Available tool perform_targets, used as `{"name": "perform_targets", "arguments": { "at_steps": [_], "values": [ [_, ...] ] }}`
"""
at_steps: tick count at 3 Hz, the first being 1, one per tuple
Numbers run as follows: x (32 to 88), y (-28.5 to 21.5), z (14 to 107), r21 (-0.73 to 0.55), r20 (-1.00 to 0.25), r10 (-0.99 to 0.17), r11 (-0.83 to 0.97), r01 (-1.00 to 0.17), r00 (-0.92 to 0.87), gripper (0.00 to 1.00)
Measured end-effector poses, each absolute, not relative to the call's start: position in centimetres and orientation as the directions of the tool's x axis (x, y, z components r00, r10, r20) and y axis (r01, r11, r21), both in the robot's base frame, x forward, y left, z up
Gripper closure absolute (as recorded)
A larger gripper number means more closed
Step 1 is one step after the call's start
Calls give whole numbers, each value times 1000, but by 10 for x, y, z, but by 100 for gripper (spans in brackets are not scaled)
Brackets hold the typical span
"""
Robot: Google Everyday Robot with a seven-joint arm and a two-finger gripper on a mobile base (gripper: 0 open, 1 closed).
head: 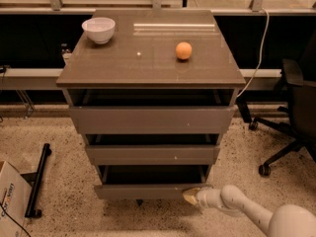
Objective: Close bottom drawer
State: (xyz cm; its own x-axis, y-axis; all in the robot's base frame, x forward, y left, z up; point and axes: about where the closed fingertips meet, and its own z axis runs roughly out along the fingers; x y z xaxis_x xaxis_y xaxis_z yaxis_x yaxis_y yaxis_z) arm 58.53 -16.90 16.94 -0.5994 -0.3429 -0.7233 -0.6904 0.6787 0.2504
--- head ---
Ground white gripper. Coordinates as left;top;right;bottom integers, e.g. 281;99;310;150
183;187;223;209

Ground grey bottom drawer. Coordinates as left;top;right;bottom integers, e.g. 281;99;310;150
95;165;210;199

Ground grey drawer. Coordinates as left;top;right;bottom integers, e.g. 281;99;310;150
95;165;210;199
70;89;234;134
86;134;220;165

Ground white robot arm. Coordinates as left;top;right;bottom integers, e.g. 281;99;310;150
183;185;316;237

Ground grey middle drawer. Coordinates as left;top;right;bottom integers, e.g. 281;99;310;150
86;134;220;165

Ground grey drawer cabinet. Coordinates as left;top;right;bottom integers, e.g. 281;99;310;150
55;9;247;206

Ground grey top drawer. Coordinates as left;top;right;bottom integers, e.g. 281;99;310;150
70;89;234;134

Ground black office chair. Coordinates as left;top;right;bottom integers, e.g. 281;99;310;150
236;33;316;178

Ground orange fruit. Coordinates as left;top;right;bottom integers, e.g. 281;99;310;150
176;42;193;60

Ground black metal stand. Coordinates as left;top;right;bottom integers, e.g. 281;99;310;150
22;143;51;218

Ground cardboard box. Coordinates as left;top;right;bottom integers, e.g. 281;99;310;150
0;161;32;237

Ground white ceramic bowl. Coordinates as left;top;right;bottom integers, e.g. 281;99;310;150
82;17;116;44

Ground white cable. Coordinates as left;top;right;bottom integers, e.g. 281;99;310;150
236;8;271;99

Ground black cable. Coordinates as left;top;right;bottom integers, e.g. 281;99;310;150
0;201;33;237

